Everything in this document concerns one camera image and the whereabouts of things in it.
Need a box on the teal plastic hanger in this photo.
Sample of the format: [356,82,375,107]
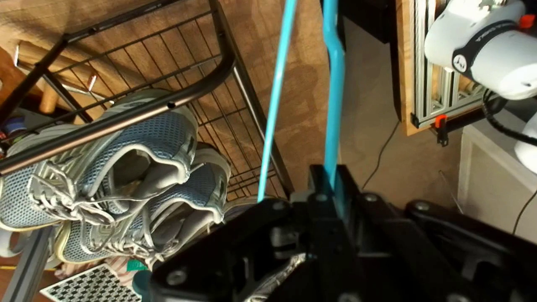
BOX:
[257,0,346,203]

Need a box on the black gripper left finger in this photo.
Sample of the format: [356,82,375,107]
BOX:
[225,199,307,263]

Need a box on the black metal shoe rack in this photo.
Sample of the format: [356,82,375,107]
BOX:
[2,0,292,302]

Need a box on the light blue mesh sneaker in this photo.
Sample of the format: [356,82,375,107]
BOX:
[0,107,198,231]

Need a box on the beige woven tablecloth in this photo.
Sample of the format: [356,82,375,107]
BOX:
[0,0,328,201]

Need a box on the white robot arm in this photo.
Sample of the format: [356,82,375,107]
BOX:
[356,0,537,268]

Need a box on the aluminium rail base frame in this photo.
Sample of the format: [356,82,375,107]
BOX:
[411,0,484,129]

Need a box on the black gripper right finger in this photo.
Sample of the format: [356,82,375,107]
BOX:
[307,164,393,268]

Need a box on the wooden robot base bench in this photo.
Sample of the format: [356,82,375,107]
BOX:
[395,0,489,137]

